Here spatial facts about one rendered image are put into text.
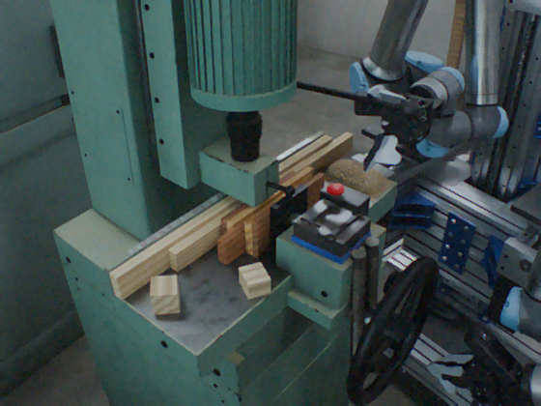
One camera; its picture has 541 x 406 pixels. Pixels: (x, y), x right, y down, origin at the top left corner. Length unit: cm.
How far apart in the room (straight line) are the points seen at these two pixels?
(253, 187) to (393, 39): 55
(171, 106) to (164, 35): 13
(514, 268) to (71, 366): 150
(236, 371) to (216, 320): 12
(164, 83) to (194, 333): 42
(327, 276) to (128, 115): 45
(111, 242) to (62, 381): 91
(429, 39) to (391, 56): 297
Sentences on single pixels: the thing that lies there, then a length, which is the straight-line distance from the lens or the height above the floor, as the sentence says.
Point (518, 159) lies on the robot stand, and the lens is 149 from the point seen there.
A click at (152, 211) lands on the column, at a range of 111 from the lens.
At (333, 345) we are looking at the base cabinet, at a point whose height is 57.
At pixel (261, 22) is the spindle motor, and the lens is 79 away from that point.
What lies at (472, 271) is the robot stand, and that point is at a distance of 155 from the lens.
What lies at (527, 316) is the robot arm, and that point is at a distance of 100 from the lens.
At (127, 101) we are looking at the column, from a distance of 98.
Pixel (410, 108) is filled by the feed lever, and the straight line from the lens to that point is 88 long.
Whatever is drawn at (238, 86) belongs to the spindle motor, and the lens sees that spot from 81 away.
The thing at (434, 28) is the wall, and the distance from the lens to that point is 426.
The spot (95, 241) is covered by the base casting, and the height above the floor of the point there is 80.
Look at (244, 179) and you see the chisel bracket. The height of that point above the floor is 102.
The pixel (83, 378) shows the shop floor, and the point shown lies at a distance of 199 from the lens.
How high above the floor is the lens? 152
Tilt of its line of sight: 35 degrees down
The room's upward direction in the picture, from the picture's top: straight up
